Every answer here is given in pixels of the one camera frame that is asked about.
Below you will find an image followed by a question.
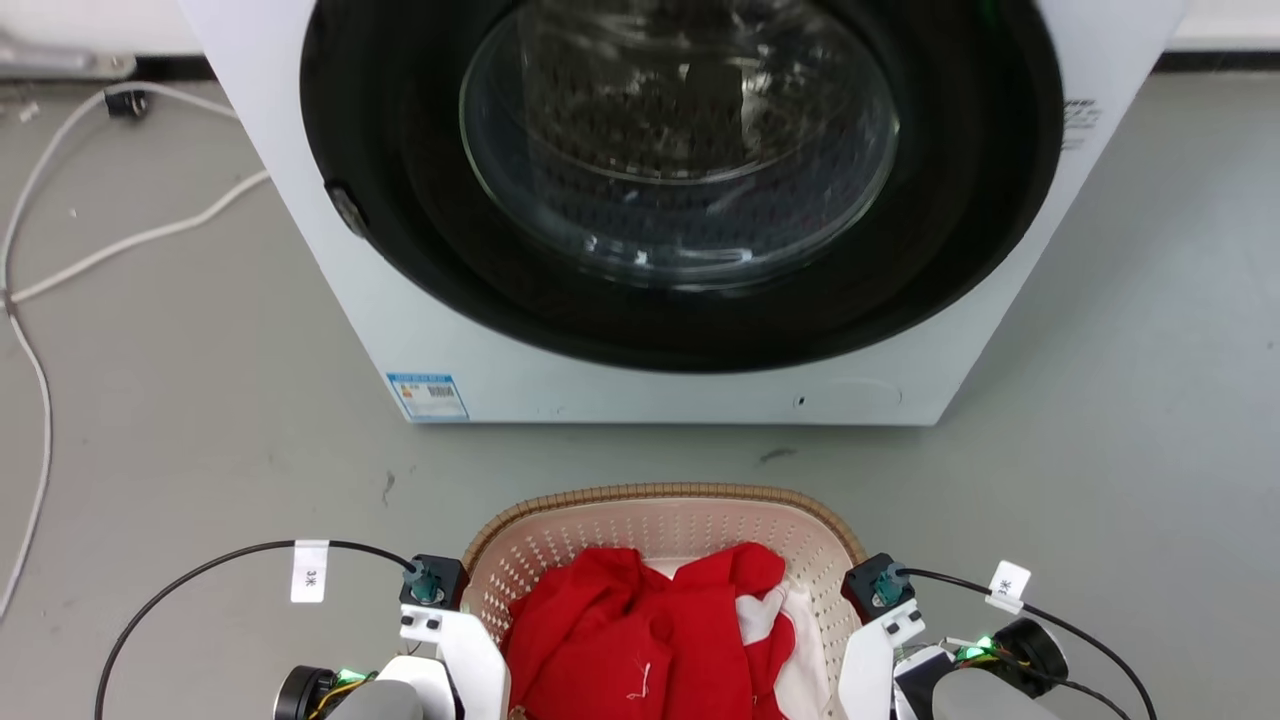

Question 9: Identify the white garment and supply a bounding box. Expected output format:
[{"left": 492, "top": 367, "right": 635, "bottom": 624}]
[{"left": 736, "top": 584, "right": 834, "bottom": 720}]

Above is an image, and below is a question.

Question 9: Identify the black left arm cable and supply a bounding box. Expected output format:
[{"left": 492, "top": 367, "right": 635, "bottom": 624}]
[{"left": 94, "top": 539, "right": 422, "bottom": 720}]

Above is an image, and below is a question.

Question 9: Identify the white cable tag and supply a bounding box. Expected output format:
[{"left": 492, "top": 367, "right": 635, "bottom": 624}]
[
  {"left": 290, "top": 540, "right": 331, "bottom": 605},
  {"left": 985, "top": 560, "right": 1033, "bottom": 615}
]

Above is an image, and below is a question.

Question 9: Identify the printed washer side sticker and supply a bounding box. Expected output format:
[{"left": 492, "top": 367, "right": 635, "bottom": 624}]
[{"left": 1062, "top": 97, "right": 1103, "bottom": 153}]

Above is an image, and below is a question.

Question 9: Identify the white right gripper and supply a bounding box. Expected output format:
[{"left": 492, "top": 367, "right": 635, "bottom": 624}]
[{"left": 837, "top": 599, "right": 928, "bottom": 720}]

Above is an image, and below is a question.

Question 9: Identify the red garment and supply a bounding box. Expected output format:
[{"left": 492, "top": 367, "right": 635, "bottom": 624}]
[{"left": 499, "top": 542, "right": 799, "bottom": 720}]

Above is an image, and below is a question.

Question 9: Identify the beige plastic laundry basket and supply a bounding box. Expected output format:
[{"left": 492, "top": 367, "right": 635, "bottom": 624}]
[{"left": 461, "top": 483, "right": 870, "bottom": 720}]

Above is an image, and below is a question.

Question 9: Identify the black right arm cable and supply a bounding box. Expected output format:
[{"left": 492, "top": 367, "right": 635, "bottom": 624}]
[{"left": 893, "top": 566, "right": 1160, "bottom": 720}]

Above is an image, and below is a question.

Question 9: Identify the thin white floor cable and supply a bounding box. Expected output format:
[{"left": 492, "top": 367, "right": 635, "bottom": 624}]
[{"left": 0, "top": 84, "right": 241, "bottom": 621}]

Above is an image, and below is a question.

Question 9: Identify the black round washer door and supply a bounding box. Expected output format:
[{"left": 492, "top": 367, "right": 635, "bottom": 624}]
[{"left": 299, "top": 0, "right": 1065, "bottom": 375}]

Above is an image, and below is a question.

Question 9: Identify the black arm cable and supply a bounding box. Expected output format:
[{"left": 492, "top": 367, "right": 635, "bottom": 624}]
[
  {"left": 893, "top": 566, "right": 1160, "bottom": 720},
  {"left": 94, "top": 539, "right": 422, "bottom": 720}
]

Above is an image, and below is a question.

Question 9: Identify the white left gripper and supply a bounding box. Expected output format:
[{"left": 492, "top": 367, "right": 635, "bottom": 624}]
[{"left": 399, "top": 604, "right": 512, "bottom": 720}]

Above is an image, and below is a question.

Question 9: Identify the grey metal floor bracket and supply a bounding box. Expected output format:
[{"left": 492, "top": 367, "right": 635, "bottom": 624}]
[{"left": 0, "top": 28, "right": 138, "bottom": 83}]

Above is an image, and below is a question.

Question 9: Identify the blue white energy label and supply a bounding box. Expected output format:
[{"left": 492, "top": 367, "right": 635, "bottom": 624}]
[{"left": 386, "top": 372, "right": 471, "bottom": 423}]

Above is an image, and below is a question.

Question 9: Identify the white front-load washing machine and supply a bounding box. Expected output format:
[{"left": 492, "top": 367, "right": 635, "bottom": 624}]
[{"left": 180, "top": 0, "right": 1191, "bottom": 427}]

